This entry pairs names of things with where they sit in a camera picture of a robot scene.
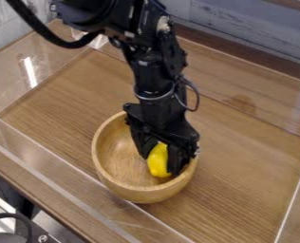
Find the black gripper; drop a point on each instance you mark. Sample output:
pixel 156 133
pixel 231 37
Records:
pixel 157 119

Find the clear acrylic tray wall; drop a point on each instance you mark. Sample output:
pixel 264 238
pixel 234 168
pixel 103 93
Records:
pixel 61 92

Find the black metal table frame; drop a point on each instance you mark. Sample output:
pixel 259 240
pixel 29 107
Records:
pixel 45 220

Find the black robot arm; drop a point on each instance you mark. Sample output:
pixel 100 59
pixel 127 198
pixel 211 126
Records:
pixel 140 29

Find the yellow lemon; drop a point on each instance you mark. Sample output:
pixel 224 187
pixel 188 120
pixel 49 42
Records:
pixel 157 161

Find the clear acrylic corner bracket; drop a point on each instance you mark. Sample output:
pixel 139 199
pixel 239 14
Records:
pixel 99 41

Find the brown wooden bowl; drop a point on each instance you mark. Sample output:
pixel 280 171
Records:
pixel 123 169

